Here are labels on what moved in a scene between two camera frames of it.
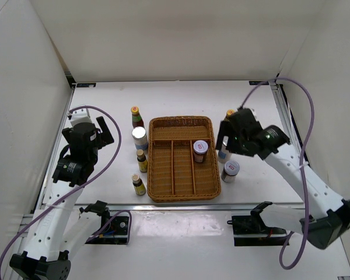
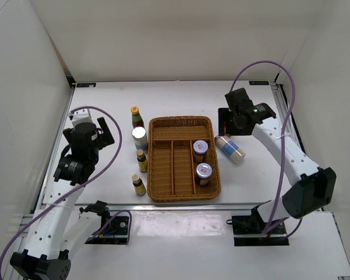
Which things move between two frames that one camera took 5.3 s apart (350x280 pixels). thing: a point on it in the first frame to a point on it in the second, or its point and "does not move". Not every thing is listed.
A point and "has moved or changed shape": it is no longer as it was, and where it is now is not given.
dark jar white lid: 230,170 to 203,171
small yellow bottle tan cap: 142,161 does not move
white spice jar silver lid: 224,155 has moved or changed shape
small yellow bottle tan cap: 139,186 does not move
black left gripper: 105,135 does not move
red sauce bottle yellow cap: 137,120 does not move
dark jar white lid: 199,147 does not move
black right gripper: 225,129 to 224,115
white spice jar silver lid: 139,135 does not move
